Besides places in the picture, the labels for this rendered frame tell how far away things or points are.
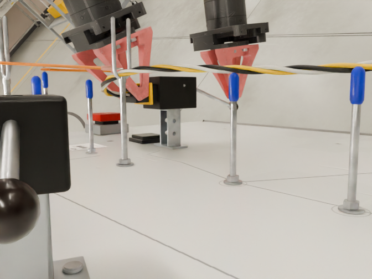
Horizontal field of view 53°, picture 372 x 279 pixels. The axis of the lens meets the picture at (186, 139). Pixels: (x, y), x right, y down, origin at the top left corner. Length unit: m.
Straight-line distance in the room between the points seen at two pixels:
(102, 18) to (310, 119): 1.63
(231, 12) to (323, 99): 1.51
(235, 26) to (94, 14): 0.18
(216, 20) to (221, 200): 0.32
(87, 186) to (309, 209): 0.16
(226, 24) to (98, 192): 0.32
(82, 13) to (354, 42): 1.91
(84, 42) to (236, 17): 0.21
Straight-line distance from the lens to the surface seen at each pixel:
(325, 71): 0.26
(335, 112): 1.92
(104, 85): 0.40
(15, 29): 8.60
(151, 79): 0.47
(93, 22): 0.39
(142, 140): 0.51
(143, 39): 0.42
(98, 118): 0.64
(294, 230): 0.21
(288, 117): 2.02
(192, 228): 0.21
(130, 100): 0.45
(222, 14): 0.53
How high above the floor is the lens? 1.38
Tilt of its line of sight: 36 degrees down
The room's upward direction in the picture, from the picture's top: 46 degrees counter-clockwise
